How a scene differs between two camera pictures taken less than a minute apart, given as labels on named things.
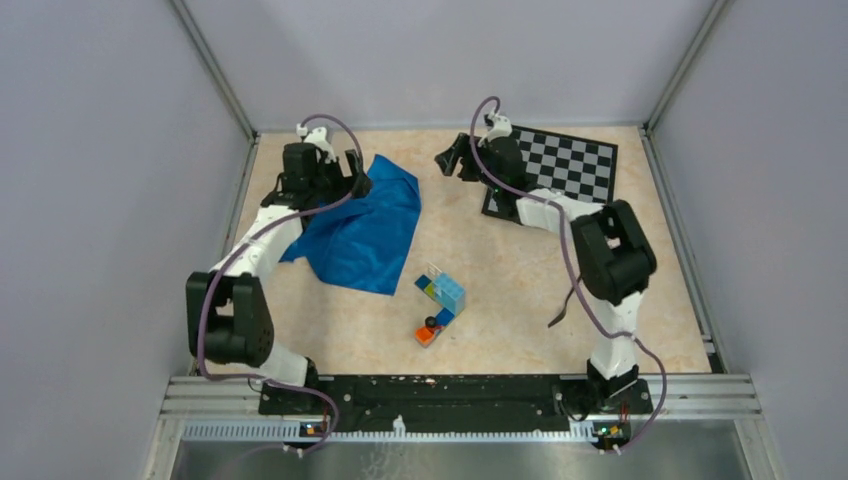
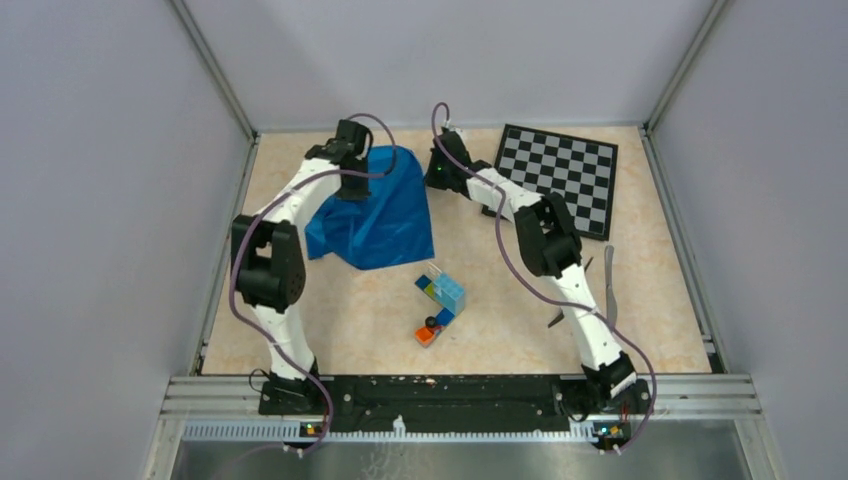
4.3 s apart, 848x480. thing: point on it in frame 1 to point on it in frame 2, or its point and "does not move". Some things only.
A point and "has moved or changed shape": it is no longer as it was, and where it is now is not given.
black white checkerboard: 576,166 does not move
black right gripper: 448,161 to 430,179
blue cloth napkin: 364,242 has moved or changed shape
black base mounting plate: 449,402 does not move
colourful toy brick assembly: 447,294 does not move
